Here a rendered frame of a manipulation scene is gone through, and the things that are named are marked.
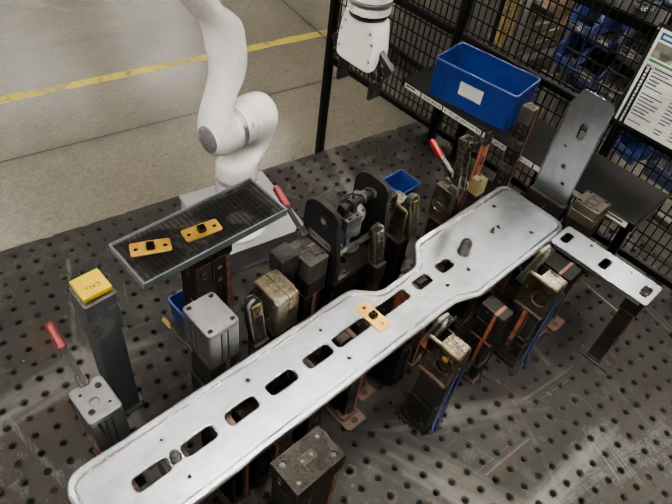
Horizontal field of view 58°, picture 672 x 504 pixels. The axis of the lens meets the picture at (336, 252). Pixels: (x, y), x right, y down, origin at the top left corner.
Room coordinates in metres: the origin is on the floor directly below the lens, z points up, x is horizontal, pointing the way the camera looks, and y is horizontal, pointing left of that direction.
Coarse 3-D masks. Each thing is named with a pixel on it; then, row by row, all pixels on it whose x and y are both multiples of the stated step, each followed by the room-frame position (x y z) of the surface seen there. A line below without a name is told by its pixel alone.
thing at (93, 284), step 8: (88, 272) 0.75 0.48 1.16; (96, 272) 0.75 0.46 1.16; (72, 280) 0.72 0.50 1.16; (80, 280) 0.72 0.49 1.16; (88, 280) 0.73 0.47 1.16; (96, 280) 0.73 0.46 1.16; (104, 280) 0.73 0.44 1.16; (72, 288) 0.71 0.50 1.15; (80, 288) 0.70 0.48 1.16; (88, 288) 0.71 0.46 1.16; (96, 288) 0.71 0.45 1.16; (104, 288) 0.71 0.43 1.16; (112, 288) 0.72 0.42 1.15; (80, 296) 0.69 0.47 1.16; (88, 296) 0.69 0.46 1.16; (96, 296) 0.70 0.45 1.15
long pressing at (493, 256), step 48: (432, 240) 1.16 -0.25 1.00; (480, 240) 1.19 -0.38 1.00; (528, 240) 1.22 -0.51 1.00; (384, 288) 0.96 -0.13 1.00; (432, 288) 0.99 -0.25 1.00; (480, 288) 1.02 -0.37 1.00; (288, 336) 0.78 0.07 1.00; (384, 336) 0.82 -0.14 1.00; (240, 384) 0.65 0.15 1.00; (336, 384) 0.68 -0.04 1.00; (144, 432) 0.51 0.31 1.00; (192, 432) 0.53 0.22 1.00; (240, 432) 0.54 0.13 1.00; (288, 432) 0.56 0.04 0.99; (96, 480) 0.41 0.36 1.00; (192, 480) 0.44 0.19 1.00
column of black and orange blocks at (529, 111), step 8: (528, 104) 1.57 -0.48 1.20; (520, 112) 1.56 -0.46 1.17; (528, 112) 1.55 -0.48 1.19; (536, 112) 1.55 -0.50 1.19; (520, 120) 1.55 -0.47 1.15; (528, 120) 1.54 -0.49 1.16; (520, 128) 1.55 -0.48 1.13; (528, 128) 1.55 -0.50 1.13; (512, 136) 1.56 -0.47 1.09; (520, 136) 1.54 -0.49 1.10; (528, 136) 1.56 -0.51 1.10; (512, 144) 1.55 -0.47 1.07; (520, 144) 1.54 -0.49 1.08; (512, 152) 1.55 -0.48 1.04; (520, 152) 1.55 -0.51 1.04; (504, 160) 1.56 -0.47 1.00; (512, 160) 1.54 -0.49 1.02; (504, 168) 1.55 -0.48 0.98; (512, 168) 1.55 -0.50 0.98; (496, 176) 1.56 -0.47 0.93; (504, 176) 1.54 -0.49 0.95; (496, 184) 1.55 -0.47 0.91; (504, 184) 1.54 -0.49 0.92
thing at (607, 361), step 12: (624, 300) 1.09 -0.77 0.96; (624, 312) 1.09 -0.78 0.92; (636, 312) 1.07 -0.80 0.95; (612, 324) 1.09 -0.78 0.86; (624, 324) 1.07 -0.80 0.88; (600, 336) 1.09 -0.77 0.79; (612, 336) 1.08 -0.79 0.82; (576, 348) 1.11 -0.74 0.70; (588, 348) 1.11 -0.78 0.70; (600, 348) 1.08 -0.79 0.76; (600, 360) 1.07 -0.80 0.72; (612, 360) 1.08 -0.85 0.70
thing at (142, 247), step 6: (150, 240) 0.85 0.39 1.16; (156, 240) 0.86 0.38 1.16; (162, 240) 0.86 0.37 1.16; (168, 240) 0.86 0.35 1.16; (132, 246) 0.83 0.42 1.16; (138, 246) 0.83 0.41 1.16; (144, 246) 0.83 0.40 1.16; (150, 246) 0.83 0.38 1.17; (156, 246) 0.84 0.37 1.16; (162, 246) 0.84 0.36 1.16; (168, 246) 0.85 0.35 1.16; (132, 252) 0.81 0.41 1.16; (138, 252) 0.82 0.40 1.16; (144, 252) 0.82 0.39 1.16; (150, 252) 0.82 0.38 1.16; (156, 252) 0.82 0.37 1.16; (162, 252) 0.83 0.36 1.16
